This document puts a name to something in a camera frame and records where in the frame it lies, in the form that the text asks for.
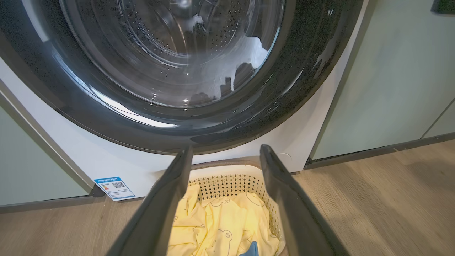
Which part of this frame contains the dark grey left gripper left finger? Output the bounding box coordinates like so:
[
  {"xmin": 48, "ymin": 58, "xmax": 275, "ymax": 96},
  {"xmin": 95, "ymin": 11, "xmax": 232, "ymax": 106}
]
[{"xmin": 107, "ymin": 146, "xmax": 193, "ymax": 256}]

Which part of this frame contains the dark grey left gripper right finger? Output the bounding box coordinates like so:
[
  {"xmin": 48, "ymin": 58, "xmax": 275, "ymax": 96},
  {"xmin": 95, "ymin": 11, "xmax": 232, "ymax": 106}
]
[{"xmin": 260, "ymin": 144, "xmax": 350, "ymax": 256}]

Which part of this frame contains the blue garment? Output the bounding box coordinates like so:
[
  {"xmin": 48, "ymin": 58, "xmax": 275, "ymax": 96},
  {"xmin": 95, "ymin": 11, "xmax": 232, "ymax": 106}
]
[{"xmin": 239, "ymin": 242, "xmax": 259, "ymax": 256}]

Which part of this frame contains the pale yellow bear print garment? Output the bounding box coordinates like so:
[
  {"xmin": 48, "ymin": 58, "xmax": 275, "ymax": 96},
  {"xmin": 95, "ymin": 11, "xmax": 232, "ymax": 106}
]
[{"xmin": 167, "ymin": 184, "xmax": 285, "ymax": 256}]

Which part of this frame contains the black round glass washer door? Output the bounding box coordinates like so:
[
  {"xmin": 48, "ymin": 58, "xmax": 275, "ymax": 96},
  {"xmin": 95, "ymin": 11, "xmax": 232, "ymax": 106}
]
[{"xmin": 0, "ymin": 0, "xmax": 365, "ymax": 155}]

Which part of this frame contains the white washing machine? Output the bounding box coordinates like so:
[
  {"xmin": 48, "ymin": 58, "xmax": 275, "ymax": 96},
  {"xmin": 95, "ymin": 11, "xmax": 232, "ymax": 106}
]
[{"xmin": 0, "ymin": 0, "xmax": 370, "ymax": 202}]

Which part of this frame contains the cream perforated laundry basket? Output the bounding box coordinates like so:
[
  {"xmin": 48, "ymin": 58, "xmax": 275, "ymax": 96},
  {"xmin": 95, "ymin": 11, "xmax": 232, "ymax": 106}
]
[{"xmin": 153, "ymin": 164, "xmax": 287, "ymax": 256}]

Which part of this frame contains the narrow pale green cabinet door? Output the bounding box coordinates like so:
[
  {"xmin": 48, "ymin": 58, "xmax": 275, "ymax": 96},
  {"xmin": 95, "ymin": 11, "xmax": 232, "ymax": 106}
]
[{"xmin": 421, "ymin": 100, "xmax": 455, "ymax": 139}]

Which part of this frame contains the blue energy label sticker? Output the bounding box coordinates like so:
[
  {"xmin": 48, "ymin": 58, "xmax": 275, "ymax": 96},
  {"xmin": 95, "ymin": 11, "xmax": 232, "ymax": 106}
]
[{"xmin": 93, "ymin": 177, "xmax": 136, "ymax": 201}]

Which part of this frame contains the dark grey cabinet plinth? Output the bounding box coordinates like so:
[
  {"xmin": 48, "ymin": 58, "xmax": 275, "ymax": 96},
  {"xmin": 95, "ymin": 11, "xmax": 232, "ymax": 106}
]
[{"xmin": 305, "ymin": 132, "xmax": 455, "ymax": 170}]

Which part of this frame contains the pale green cabinet side panel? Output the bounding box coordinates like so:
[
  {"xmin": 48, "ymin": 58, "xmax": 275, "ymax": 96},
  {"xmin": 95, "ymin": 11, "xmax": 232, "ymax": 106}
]
[{"xmin": 0, "ymin": 80, "xmax": 93, "ymax": 207}]

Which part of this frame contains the steel washer drum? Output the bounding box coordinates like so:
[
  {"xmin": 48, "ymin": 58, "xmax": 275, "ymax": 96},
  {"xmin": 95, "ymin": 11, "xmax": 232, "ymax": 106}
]
[{"xmin": 59, "ymin": 0, "xmax": 285, "ymax": 108}]

